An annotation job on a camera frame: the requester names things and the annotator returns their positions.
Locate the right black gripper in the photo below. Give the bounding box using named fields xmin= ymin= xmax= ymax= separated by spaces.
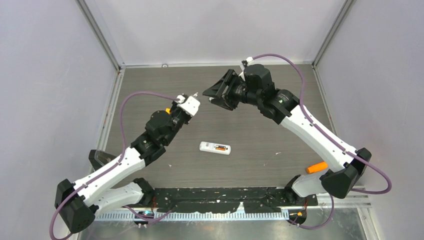
xmin=202 ymin=70 xmax=261 ymax=112

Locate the white remote control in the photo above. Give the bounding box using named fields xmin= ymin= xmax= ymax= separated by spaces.
xmin=199 ymin=141 xmax=232 ymax=155

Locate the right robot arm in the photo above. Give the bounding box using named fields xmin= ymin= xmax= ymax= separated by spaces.
xmin=202 ymin=64 xmax=372 ymax=205

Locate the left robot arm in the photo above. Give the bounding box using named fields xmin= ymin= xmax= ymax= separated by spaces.
xmin=53 ymin=103 xmax=199 ymax=234

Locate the orange cylinder peg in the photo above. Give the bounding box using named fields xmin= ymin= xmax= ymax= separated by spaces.
xmin=306 ymin=161 xmax=329 ymax=174

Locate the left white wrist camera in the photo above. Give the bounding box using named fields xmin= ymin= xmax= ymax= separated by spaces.
xmin=176 ymin=93 xmax=201 ymax=117

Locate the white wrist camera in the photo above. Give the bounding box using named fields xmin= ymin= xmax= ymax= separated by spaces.
xmin=176 ymin=93 xmax=201 ymax=117
xmin=239 ymin=56 xmax=255 ymax=81

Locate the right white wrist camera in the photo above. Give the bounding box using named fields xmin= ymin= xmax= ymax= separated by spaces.
xmin=239 ymin=56 xmax=255 ymax=81

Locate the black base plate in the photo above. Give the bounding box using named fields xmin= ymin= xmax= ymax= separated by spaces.
xmin=154 ymin=186 xmax=318 ymax=214

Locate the aluminium rail frame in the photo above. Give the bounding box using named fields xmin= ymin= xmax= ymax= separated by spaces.
xmin=93 ymin=183 xmax=371 ymax=223

